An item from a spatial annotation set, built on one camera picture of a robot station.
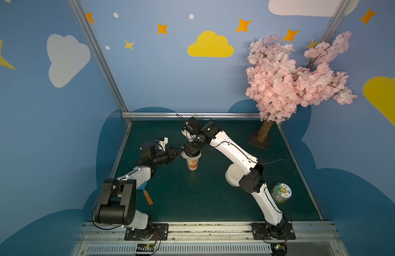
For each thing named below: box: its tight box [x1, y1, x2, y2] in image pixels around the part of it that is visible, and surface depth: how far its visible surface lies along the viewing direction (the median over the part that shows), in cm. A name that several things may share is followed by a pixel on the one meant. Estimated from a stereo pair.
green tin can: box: [270, 182, 292, 204], surface depth 82 cm
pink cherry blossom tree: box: [245, 31, 358, 142], surface depth 73 cm
